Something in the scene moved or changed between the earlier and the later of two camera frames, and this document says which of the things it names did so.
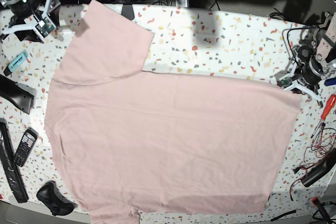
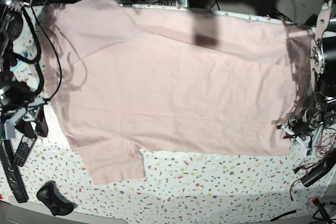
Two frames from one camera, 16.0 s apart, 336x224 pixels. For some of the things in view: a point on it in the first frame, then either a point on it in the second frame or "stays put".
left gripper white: x=295 y=83 → x=303 y=126
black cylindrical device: x=321 y=169 stays put
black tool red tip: x=316 y=202 stays put
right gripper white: x=43 y=25 → x=9 y=125
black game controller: x=49 y=193 stays put
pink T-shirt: x=137 y=142 stays put
